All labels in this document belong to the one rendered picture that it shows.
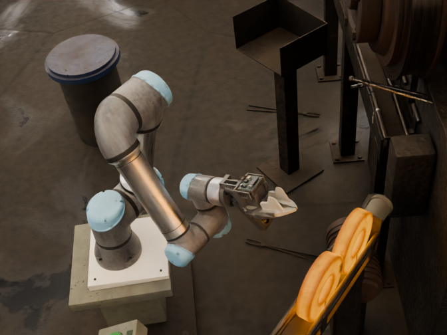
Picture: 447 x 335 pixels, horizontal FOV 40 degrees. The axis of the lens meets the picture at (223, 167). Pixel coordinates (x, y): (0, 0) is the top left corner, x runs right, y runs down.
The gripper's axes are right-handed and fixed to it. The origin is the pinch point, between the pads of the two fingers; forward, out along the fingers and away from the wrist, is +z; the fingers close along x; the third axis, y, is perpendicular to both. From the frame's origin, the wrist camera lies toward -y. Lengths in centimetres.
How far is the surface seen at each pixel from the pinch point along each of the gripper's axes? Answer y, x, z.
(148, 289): -27, -19, -52
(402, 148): 2.7, 23.5, 19.0
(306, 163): -56, 76, -58
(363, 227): -2.9, 1.2, 17.8
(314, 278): 2.5, -19.6, 18.0
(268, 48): 4, 70, -51
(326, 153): -58, 85, -54
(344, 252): -2.2, -7.5, 17.6
